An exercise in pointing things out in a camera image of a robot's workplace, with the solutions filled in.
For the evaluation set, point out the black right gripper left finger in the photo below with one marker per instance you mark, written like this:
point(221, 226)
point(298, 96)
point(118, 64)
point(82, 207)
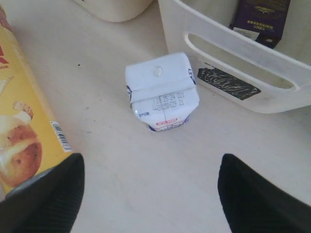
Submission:
point(47, 203)

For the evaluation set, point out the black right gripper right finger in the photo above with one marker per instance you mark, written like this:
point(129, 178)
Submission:
point(252, 204)

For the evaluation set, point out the white milk carton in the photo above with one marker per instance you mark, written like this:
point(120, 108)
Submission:
point(163, 91)

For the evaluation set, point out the purple drink carton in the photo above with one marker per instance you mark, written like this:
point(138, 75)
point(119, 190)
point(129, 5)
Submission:
point(262, 21)

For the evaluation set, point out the yellow Lays chips can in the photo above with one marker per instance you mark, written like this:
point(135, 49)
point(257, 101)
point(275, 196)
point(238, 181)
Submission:
point(31, 140)

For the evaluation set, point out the cream bin square mark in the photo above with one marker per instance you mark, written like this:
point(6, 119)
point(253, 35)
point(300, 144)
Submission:
point(232, 63)

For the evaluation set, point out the cream bin triangle mark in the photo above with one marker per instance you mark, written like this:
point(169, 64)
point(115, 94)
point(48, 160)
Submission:
point(115, 10)

